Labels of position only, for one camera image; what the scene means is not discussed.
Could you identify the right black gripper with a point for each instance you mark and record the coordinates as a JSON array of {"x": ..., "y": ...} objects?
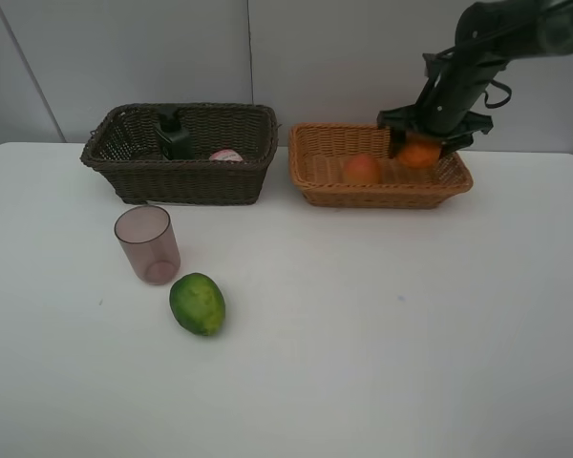
[{"x": 443, "y": 112}]

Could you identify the orange mandarin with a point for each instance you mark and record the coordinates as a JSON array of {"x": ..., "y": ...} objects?
[{"x": 419, "y": 152}]

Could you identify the red yellow apple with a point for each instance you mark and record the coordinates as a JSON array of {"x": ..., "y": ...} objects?
[{"x": 362, "y": 169}]

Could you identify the pink spray bottle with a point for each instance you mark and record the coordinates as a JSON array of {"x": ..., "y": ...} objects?
[{"x": 227, "y": 155}]

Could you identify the black pump bottle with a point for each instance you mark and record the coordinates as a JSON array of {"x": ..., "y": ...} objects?
[{"x": 174, "y": 139}]

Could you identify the green mango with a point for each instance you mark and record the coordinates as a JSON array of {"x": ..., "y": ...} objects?
[{"x": 197, "y": 304}]

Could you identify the translucent pink plastic cup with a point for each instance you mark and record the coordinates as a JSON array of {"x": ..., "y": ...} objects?
[{"x": 146, "y": 235}]

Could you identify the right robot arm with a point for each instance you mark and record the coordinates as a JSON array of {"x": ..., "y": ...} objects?
[{"x": 489, "y": 35}]

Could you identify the orange wicker basket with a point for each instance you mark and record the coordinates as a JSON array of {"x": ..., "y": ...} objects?
[{"x": 318, "y": 153}]

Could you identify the dark brown wicker basket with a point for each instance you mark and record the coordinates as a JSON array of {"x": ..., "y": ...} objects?
[{"x": 124, "y": 149}]

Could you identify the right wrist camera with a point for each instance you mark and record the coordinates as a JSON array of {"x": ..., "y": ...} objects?
[{"x": 437, "y": 66}]

